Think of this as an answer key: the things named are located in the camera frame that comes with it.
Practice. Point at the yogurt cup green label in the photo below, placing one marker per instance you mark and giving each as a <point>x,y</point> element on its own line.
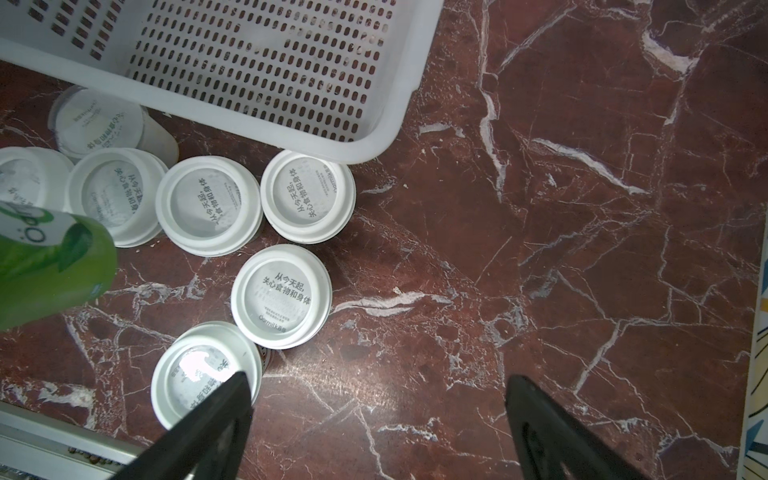
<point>51,261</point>

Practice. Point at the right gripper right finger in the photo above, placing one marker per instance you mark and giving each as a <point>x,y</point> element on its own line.
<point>552,444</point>

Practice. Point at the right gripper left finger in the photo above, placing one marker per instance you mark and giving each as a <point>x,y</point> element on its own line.
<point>208,443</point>

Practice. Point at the white perforated plastic basket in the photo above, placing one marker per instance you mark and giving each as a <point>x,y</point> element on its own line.
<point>329,79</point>

